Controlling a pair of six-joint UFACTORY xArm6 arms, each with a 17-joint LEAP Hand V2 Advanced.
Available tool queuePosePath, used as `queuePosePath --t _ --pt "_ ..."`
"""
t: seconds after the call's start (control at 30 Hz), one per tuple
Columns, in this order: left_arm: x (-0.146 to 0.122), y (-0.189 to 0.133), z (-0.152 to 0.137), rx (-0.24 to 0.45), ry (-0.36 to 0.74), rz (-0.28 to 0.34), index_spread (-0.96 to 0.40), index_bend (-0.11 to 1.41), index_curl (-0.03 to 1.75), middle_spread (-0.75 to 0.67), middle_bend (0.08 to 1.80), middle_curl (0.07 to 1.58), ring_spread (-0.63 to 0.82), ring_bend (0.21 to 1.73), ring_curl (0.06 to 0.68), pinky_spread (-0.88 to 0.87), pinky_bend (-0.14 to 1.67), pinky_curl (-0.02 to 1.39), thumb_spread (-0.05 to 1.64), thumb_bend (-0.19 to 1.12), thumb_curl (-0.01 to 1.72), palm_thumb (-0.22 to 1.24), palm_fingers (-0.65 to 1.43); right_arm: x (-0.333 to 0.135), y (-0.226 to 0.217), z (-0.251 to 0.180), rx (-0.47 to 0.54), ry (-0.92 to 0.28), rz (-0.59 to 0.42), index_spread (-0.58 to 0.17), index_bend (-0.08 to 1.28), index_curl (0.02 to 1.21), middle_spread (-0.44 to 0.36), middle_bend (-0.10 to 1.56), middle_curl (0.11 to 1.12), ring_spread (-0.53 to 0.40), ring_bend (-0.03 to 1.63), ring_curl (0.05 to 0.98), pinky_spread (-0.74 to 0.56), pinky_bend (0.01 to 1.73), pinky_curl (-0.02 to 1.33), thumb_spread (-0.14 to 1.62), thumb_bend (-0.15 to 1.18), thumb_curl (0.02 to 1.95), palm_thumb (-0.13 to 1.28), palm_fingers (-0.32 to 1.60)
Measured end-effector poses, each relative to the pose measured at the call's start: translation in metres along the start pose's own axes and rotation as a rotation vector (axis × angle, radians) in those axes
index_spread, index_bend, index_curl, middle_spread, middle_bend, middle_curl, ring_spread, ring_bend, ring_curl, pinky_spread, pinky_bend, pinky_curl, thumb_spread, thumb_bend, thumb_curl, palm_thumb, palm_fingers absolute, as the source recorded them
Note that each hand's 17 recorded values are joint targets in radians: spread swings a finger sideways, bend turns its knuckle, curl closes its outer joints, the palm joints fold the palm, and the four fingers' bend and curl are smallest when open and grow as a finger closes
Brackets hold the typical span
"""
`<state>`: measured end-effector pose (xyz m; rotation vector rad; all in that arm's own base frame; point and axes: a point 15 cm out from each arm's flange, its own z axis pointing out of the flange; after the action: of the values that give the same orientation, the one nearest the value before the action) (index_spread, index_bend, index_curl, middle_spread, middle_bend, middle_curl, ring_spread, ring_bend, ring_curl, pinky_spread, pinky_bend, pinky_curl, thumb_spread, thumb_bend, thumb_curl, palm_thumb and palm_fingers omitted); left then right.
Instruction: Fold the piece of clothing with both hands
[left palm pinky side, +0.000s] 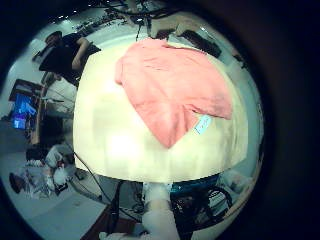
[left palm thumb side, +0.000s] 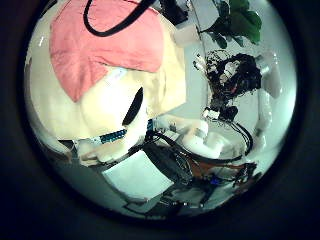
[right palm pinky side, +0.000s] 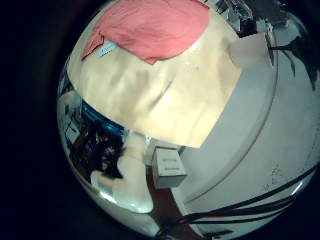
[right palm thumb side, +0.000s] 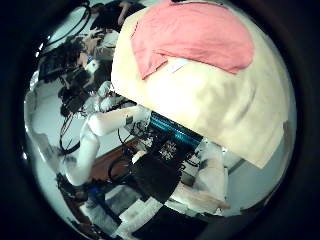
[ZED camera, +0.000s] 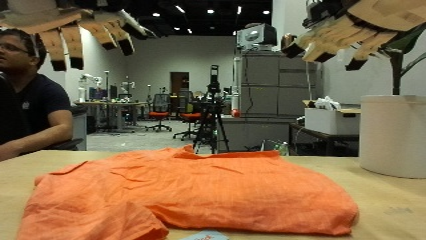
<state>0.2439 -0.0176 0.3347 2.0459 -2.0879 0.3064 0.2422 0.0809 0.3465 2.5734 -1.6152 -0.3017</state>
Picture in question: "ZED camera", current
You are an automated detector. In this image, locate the orange button shirt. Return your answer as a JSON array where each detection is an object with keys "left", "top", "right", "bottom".
[{"left": 16, "top": 144, "right": 360, "bottom": 240}]

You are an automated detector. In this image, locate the white paper clothing tag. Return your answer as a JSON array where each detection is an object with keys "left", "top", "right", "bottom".
[{"left": 179, "top": 229, "right": 230, "bottom": 240}]

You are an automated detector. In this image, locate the green leafy plant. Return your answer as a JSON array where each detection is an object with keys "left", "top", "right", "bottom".
[{"left": 381, "top": 23, "right": 426, "bottom": 97}]

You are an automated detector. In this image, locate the copper kettle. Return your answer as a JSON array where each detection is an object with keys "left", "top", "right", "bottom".
[{"left": 281, "top": 33, "right": 298, "bottom": 48}]

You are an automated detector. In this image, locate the small white background robot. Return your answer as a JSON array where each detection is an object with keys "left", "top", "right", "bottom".
[{"left": 77, "top": 73, "right": 104, "bottom": 103}]

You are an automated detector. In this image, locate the grey boxy monitor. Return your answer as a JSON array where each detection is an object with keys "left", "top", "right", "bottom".
[{"left": 236, "top": 22, "right": 278, "bottom": 53}]

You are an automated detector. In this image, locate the white plastic bag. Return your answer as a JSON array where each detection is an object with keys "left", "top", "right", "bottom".
[{"left": 313, "top": 95, "right": 344, "bottom": 112}]

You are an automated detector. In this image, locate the light wooden office desk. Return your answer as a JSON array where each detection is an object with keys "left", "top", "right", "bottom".
[{"left": 73, "top": 100, "right": 148, "bottom": 134}]

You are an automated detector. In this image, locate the man in dark t-shirt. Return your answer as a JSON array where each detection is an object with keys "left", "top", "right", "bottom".
[{"left": 0, "top": 28, "right": 75, "bottom": 163}]

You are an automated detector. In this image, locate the tall grey cabinet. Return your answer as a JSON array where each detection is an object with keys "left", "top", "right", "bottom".
[{"left": 233, "top": 51, "right": 324, "bottom": 119}]

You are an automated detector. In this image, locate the brown door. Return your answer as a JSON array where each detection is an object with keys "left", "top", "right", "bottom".
[{"left": 169, "top": 71, "right": 191, "bottom": 96}]

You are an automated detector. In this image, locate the white storage box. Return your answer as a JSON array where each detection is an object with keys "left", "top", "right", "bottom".
[{"left": 304, "top": 107, "right": 362, "bottom": 136}]

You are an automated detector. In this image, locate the white round plant pot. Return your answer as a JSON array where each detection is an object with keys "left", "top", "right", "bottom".
[{"left": 358, "top": 94, "right": 426, "bottom": 179}]

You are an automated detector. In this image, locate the orange seat office chair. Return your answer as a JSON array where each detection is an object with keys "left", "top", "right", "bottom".
[
  {"left": 145, "top": 93, "right": 173, "bottom": 133},
  {"left": 172, "top": 91, "right": 204, "bottom": 141}
]

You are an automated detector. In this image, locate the dark side table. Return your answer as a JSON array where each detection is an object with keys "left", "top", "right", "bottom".
[{"left": 289, "top": 122, "right": 361, "bottom": 158}]

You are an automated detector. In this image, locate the low grey counter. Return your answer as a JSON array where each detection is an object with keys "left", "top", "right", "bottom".
[{"left": 219, "top": 115, "right": 298, "bottom": 153}]

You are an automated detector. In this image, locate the green plastic bottle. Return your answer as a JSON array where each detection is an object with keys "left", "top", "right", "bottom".
[{"left": 277, "top": 141, "right": 290, "bottom": 157}]

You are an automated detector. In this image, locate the grey pedestal cabinet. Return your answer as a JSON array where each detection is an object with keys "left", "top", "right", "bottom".
[{"left": 71, "top": 105, "right": 89, "bottom": 151}]

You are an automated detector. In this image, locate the black camera tripod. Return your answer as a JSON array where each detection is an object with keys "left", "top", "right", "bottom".
[{"left": 191, "top": 64, "right": 232, "bottom": 155}]

